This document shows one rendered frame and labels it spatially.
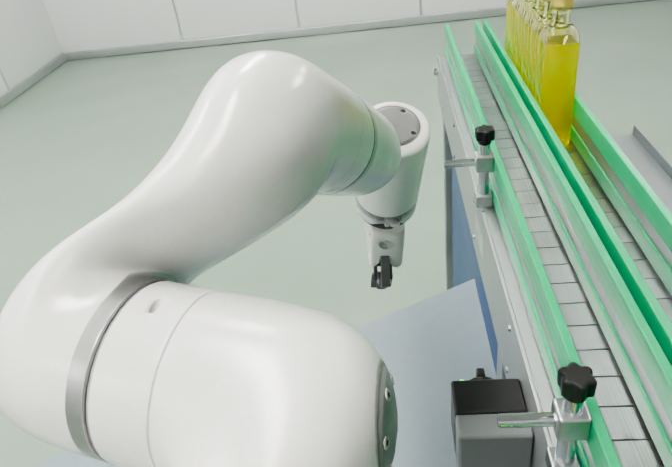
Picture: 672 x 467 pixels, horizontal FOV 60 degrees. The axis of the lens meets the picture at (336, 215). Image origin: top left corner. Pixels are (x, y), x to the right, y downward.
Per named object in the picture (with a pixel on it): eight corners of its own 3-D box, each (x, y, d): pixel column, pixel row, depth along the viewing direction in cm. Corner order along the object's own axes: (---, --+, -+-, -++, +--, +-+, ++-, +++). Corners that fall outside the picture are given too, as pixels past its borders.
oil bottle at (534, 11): (553, 119, 113) (567, -35, 97) (523, 122, 113) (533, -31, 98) (546, 108, 117) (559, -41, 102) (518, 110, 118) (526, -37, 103)
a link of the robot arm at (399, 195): (337, 198, 76) (401, 227, 73) (337, 132, 65) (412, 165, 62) (367, 154, 80) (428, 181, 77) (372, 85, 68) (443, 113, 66)
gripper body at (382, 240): (417, 231, 75) (408, 270, 85) (409, 168, 81) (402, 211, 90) (360, 233, 75) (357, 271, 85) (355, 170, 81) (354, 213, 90)
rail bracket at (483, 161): (494, 211, 89) (496, 133, 82) (445, 214, 90) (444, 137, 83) (489, 198, 93) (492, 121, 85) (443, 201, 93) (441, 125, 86)
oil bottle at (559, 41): (570, 146, 103) (588, -21, 88) (537, 148, 104) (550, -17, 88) (561, 132, 108) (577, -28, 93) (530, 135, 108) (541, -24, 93)
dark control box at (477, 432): (529, 482, 65) (535, 436, 61) (458, 483, 66) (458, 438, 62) (515, 421, 72) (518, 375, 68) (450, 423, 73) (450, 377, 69)
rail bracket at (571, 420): (583, 494, 51) (603, 393, 44) (498, 496, 52) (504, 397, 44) (570, 454, 54) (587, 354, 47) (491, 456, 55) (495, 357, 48)
